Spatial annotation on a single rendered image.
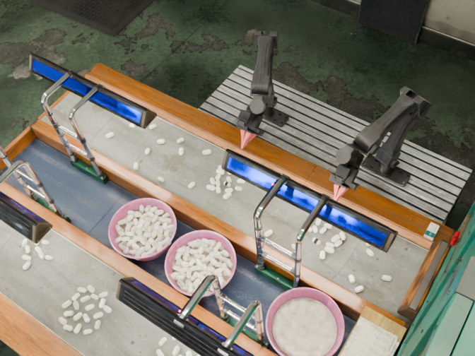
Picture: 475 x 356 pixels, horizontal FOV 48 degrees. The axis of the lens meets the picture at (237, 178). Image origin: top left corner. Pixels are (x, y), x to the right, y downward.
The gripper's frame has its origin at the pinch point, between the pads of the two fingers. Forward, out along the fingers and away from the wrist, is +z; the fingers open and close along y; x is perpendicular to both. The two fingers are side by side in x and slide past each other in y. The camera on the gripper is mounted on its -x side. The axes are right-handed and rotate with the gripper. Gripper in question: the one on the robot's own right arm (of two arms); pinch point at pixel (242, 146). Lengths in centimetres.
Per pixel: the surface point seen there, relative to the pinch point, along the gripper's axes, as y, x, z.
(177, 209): -10.1, -13.9, 32.0
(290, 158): 16.1, 14.1, -2.1
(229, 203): 5.1, -3.0, 22.6
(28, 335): -24, -57, 84
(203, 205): -3.1, -7.0, 27.2
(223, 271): 19, -18, 43
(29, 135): -96, -12, 36
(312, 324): 57, -19, 43
